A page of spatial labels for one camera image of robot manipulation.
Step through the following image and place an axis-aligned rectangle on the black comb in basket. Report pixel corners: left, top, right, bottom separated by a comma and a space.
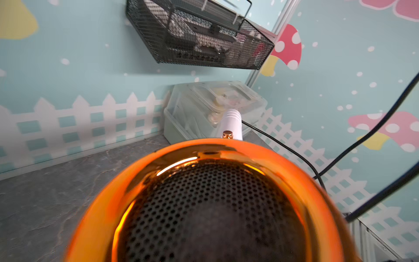
143, 0, 243, 60

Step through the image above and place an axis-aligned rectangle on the black wire mesh basket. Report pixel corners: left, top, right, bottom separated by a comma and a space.
125, 0, 275, 70

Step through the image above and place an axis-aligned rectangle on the green clear-lid storage box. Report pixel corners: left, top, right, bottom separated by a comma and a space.
163, 81, 267, 144

